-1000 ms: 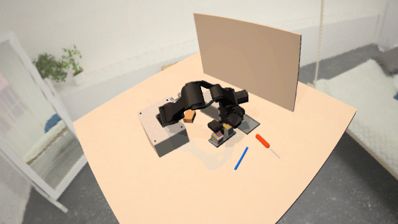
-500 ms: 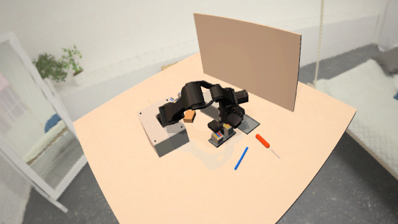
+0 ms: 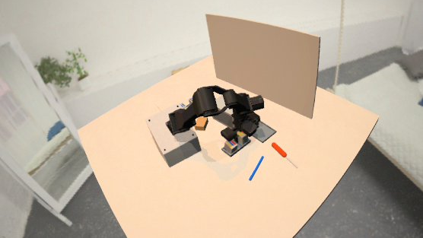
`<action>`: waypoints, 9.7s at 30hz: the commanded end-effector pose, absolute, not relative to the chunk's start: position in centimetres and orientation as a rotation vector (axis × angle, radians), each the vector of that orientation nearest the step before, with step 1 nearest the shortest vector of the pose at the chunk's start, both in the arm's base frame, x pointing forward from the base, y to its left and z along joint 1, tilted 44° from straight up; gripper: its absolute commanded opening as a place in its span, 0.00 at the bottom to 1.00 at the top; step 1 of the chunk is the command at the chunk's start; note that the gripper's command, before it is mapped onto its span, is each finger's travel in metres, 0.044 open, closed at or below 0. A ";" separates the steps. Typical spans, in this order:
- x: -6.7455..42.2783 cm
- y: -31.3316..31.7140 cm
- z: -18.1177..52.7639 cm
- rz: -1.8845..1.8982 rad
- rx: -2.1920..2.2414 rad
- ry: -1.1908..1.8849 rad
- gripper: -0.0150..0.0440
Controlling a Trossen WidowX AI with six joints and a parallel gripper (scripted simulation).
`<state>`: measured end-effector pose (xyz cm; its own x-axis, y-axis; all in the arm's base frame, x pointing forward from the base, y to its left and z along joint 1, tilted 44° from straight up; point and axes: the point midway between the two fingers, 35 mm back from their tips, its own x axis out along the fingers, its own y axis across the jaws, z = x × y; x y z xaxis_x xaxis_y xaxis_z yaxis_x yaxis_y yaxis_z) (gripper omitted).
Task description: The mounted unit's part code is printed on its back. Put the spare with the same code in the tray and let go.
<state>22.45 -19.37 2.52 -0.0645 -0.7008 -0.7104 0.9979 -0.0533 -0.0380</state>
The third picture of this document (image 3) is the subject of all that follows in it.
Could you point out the tan flat panel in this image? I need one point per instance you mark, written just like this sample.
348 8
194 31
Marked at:
278 63

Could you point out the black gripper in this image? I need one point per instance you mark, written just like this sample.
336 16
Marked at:
231 134

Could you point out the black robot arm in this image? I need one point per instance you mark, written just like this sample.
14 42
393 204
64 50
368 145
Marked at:
204 104

